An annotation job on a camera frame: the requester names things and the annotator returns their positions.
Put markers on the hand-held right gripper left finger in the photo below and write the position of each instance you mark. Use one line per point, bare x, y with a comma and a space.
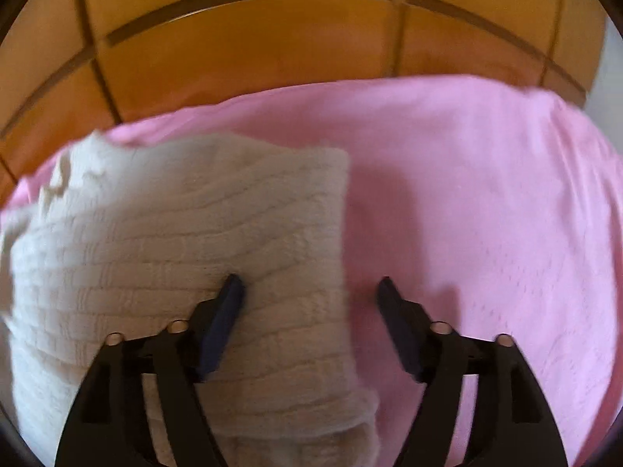
225, 323

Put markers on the white towel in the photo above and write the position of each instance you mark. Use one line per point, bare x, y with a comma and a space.
146, 253

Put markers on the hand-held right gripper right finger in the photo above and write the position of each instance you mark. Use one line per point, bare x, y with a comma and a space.
400, 323

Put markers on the pink bed sheet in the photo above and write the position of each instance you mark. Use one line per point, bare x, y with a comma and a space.
462, 204

